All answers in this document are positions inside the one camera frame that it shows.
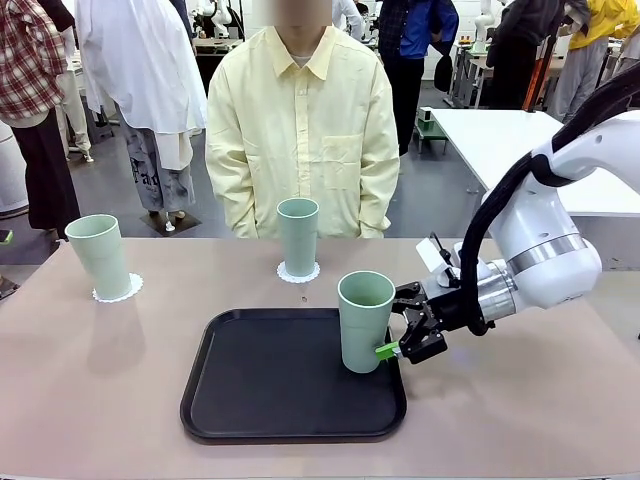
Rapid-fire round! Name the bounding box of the white scalloped paper coaster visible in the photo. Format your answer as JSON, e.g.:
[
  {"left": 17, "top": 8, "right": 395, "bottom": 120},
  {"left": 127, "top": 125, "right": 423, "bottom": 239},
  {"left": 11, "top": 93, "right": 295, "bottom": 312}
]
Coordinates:
[
  {"left": 275, "top": 259, "right": 322, "bottom": 285},
  {"left": 92, "top": 272, "right": 145, "bottom": 304}
]

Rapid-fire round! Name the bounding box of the large white table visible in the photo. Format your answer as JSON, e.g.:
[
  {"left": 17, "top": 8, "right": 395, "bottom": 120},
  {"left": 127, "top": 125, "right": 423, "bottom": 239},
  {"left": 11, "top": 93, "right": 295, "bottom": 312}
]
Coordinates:
[{"left": 428, "top": 106, "right": 640, "bottom": 269}]

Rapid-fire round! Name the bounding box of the mint green plastic cup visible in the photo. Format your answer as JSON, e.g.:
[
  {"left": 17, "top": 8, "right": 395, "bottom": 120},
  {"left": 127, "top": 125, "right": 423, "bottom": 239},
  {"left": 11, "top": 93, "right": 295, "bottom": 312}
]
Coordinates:
[
  {"left": 276, "top": 197, "right": 320, "bottom": 277},
  {"left": 64, "top": 213, "right": 134, "bottom": 301},
  {"left": 337, "top": 270, "right": 398, "bottom": 375}
]

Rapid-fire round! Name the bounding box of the bystander in yellow jacket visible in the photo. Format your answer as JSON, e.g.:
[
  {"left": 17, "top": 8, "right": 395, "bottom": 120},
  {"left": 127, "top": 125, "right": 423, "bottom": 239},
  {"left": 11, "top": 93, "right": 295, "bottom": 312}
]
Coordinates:
[{"left": 552, "top": 0, "right": 640, "bottom": 124}]

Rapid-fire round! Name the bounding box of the white cylindrical appliance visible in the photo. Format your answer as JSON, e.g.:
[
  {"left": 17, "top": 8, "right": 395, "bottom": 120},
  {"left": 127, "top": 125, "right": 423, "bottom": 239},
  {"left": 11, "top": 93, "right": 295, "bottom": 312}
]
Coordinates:
[{"left": 0, "top": 121, "right": 30, "bottom": 220}]

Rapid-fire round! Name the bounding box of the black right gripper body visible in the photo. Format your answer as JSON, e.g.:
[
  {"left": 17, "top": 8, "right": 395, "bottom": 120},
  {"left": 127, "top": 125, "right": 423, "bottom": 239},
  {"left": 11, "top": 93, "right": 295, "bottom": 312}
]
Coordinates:
[{"left": 408, "top": 282, "right": 485, "bottom": 335}]

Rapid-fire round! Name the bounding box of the bystander in white shirt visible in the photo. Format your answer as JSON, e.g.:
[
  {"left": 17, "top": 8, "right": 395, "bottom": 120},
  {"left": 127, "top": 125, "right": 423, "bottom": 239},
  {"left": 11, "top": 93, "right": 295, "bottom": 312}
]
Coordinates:
[{"left": 73, "top": 0, "right": 209, "bottom": 232}]

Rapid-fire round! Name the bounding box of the bystander in blue jacket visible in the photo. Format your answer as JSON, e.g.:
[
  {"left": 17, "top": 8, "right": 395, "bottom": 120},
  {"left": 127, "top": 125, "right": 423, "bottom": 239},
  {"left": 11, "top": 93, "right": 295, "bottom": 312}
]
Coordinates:
[{"left": 378, "top": 0, "right": 460, "bottom": 157}]

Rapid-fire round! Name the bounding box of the orange and black pole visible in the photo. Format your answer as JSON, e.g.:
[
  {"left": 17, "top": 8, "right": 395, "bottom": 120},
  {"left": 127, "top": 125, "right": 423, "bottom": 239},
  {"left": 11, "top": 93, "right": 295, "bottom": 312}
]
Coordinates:
[{"left": 522, "top": 33, "right": 557, "bottom": 114}]

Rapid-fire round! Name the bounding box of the bystander in plaid shirt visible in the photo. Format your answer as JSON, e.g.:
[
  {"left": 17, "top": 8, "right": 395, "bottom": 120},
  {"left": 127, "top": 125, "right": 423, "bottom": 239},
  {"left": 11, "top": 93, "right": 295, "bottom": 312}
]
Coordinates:
[{"left": 0, "top": 0, "right": 84, "bottom": 242}]

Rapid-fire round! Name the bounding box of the black hanging bag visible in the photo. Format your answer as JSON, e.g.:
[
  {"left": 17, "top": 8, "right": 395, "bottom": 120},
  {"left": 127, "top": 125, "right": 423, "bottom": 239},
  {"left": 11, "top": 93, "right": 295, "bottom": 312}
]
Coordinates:
[{"left": 433, "top": 49, "right": 455, "bottom": 92}]

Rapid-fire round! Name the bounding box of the person in yellow shirt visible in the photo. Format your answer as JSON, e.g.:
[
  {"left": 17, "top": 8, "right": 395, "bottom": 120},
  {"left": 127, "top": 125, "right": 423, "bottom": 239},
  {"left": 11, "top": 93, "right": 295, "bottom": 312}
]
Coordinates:
[{"left": 204, "top": 0, "right": 401, "bottom": 240}]

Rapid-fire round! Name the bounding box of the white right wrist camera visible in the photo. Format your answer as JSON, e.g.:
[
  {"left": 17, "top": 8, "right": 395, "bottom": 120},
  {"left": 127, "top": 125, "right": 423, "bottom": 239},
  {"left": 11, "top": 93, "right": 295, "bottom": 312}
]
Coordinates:
[{"left": 415, "top": 233, "right": 464, "bottom": 290}]

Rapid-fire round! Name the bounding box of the black plastic serving tray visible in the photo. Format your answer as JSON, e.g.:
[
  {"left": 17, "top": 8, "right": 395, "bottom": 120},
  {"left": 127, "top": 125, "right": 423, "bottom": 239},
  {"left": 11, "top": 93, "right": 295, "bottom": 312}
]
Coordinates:
[{"left": 179, "top": 307, "right": 408, "bottom": 445}]

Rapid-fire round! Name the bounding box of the bystander in dark grey coat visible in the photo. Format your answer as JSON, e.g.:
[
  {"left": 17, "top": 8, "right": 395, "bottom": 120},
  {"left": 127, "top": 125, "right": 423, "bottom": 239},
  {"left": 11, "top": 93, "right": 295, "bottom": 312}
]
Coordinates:
[{"left": 486, "top": 0, "right": 569, "bottom": 110}]

